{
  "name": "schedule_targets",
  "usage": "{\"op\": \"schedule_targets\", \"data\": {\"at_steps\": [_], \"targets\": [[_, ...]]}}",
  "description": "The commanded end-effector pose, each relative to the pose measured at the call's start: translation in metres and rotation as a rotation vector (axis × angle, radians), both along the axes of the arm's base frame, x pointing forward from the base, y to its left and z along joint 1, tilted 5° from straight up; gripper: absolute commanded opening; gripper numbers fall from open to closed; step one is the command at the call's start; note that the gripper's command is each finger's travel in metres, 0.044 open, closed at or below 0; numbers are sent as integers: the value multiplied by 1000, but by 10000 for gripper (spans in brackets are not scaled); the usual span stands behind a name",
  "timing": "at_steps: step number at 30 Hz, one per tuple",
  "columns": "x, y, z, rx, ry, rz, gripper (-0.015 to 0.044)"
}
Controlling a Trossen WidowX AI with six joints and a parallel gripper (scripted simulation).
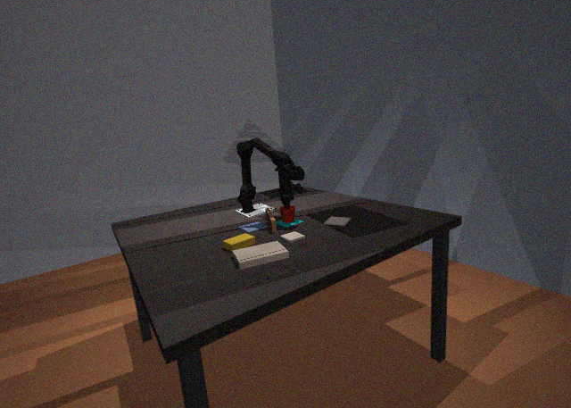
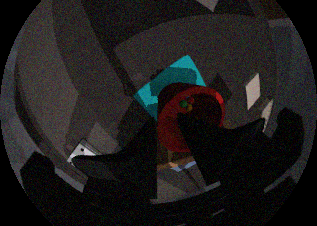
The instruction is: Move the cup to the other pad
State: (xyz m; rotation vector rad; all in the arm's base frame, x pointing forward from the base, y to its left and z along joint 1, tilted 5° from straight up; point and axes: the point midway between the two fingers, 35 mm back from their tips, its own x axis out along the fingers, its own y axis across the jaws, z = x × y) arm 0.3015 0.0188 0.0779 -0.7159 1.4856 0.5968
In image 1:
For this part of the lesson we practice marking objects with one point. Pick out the yellow rectangular block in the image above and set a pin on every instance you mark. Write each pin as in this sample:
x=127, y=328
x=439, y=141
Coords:
x=239, y=242

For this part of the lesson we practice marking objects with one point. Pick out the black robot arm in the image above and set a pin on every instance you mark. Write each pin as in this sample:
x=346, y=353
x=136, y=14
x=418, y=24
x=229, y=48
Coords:
x=280, y=159

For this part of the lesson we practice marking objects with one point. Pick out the tan curved bar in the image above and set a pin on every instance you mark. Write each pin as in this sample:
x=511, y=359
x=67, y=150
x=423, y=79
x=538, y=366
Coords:
x=271, y=220

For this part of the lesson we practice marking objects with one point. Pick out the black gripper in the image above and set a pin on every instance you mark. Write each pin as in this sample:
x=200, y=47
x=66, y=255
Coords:
x=286, y=193

